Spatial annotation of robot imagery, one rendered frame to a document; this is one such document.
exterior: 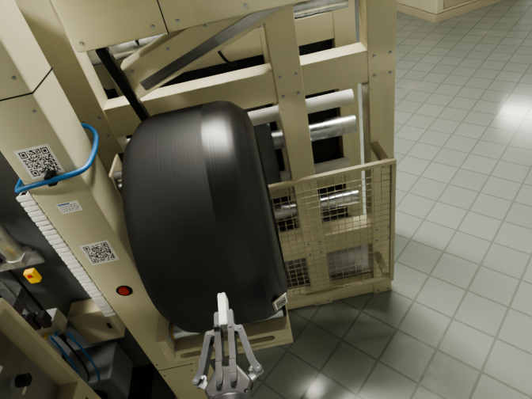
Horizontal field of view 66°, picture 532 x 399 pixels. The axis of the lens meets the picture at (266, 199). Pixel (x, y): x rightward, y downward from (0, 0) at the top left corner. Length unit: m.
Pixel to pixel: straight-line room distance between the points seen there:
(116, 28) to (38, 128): 0.32
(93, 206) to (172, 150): 0.25
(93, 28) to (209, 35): 0.31
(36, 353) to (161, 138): 0.65
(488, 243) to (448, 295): 0.46
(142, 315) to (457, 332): 1.54
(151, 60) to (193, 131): 0.39
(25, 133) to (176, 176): 0.32
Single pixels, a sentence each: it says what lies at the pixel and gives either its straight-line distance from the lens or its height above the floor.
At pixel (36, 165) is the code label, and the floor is 1.50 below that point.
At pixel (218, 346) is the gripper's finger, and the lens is 0.81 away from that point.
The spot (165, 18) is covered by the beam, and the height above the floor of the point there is 1.67.
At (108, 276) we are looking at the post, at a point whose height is 1.13.
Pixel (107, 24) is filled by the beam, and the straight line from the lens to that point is 1.11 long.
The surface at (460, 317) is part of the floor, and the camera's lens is 2.34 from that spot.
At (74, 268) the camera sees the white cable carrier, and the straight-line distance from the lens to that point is 1.23.
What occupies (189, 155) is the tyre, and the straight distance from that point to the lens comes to 0.88.
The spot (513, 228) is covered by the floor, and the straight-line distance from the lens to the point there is 2.82.
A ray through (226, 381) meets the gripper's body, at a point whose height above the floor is 1.23.
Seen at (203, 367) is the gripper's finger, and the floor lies 1.24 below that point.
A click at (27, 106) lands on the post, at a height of 1.63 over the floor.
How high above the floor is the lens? 1.91
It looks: 39 degrees down
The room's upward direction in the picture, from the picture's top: 14 degrees counter-clockwise
